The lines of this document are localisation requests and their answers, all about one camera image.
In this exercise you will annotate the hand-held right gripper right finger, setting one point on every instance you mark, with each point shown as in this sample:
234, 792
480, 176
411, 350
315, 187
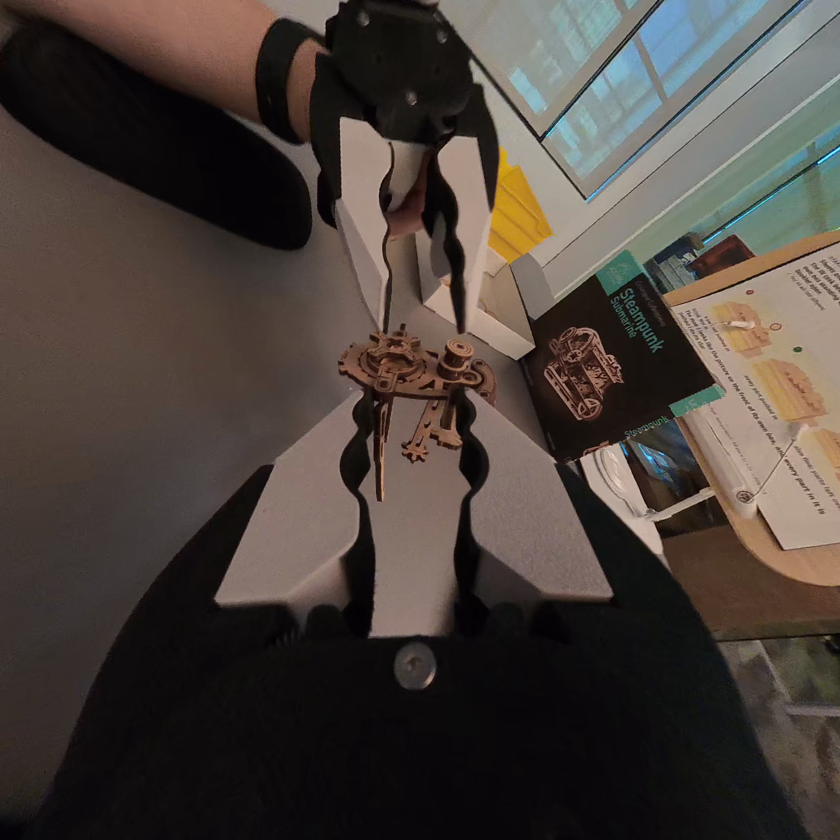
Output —
531, 525

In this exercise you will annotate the yellow plastic bin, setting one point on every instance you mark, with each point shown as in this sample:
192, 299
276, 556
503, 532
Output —
518, 210

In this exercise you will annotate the person's left forearm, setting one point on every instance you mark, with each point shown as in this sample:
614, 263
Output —
184, 39

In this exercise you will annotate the window with pale frame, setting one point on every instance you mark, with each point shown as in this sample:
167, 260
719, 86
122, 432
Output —
590, 65

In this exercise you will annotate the printed instruction sheet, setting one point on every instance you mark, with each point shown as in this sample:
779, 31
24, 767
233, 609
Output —
787, 394

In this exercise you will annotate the black model kit box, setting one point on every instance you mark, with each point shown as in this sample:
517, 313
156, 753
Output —
590, 367

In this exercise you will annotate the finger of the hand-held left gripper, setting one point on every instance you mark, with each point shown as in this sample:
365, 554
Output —
358, 177
472, 216

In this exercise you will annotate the person's left hand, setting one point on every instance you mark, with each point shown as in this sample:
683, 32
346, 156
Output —
303, 85

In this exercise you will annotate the dark brown wooden model assembly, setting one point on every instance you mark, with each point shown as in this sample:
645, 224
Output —
394, 367

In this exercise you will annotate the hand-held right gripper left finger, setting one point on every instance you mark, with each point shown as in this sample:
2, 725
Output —
289, 525

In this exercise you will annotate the person's black top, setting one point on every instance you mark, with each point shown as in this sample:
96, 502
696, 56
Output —
131, 151

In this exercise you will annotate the light wooden model part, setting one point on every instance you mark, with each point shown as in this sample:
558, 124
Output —
382, 459

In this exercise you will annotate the reddish brown object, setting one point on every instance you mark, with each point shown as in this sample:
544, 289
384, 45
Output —
722, 256

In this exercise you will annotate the white plastic device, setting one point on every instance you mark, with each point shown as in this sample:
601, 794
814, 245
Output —
617, 472

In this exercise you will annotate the white cardboard box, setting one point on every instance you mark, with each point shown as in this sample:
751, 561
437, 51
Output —
505, 334

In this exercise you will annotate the rounded light wooden board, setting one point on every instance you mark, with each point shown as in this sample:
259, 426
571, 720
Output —
754, 544

